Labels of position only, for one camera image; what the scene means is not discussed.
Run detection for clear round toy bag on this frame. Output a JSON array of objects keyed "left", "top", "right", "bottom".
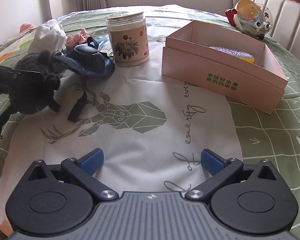
[{"left": 225, "top": 0, "right": 273, "bottom": 40}]

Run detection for pink object at bed edge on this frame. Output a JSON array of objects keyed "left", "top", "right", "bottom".
[{"left": 19, "top": 22, "right": 36, "bottom": 34}]

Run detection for white cloth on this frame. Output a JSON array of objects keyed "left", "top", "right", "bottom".
[{"left": 27, "top": 19, "right": 67, "bottom": 54}]

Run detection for dark blue denim hat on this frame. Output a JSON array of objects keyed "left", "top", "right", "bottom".
[{"left": 51, "top": 37, "right": 115, "bottom": 122}]

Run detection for black plush toy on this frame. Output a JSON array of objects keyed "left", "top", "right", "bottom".
[{"left": 0, "top": 50, "right": 61, "bottom": 137}]

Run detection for pink cardboard box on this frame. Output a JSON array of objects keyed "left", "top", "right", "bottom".
[{"left": 161, "top": 21, "right": 288, "bottom": 114}]

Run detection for green patterned bed sheet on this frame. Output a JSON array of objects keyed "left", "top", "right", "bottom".
[{"left": 0, "top": 5, "right": 300, "bottom": 238}]

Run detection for purple yellow sponge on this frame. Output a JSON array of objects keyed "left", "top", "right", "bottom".
[{"left": 209, "top": 46, "right": 255, "bottom": 63}]

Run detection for white floral lidded jar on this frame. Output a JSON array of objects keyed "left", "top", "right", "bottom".
[{"left": 106, "top": 11, "right": 149, "bottom": 67}]

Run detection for cream padded headboard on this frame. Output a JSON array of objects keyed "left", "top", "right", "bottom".
[{"left": 252, "top": 0, "right": 300, "bottom": 61}]

